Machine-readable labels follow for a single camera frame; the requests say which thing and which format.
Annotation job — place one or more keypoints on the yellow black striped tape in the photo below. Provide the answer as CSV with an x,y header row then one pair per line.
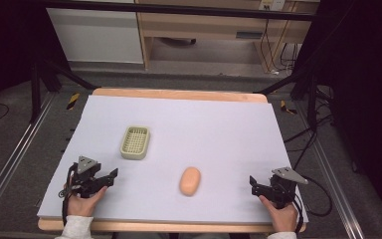
x,y
73,101
286,108

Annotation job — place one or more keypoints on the person's left hand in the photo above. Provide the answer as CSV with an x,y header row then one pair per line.
x,y
84,205

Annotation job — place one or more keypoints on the light wooden desk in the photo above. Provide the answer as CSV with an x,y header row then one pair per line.
x,y
205,25

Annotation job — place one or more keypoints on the white power socket strip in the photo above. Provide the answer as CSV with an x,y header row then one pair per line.
x,y
272,4

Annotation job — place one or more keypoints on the person's right hand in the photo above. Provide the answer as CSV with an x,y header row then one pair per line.
x,y
282,217

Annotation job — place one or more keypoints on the black horizontal frame bar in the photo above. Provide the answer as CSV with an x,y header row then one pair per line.
x,y
179,9

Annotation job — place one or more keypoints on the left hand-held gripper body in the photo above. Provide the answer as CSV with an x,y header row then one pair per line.
x,y
85,181

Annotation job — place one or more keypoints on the black curtain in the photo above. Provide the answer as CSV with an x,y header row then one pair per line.
x,y
6,43
364,83

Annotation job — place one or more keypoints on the pale green plastic basket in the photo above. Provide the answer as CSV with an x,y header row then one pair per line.
x,y
135,142

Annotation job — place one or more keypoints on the wooden table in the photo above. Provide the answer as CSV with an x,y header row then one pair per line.
x,y
179,93

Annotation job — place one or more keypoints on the metal floor rail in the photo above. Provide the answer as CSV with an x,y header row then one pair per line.
x,y
10,166
336,192

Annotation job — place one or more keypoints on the tan oval bread roll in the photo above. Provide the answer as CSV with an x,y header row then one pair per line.
x,y
190,181

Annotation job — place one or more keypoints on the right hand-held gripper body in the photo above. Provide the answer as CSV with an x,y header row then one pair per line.
x,y
283,189

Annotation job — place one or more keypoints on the black metal frame stand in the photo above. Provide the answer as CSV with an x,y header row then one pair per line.
x,y
36,93
308,89

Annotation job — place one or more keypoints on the white foam mat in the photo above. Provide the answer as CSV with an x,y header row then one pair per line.
x,y
195,132

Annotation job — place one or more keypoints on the white cabinet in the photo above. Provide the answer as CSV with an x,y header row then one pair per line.
x,y
94,35

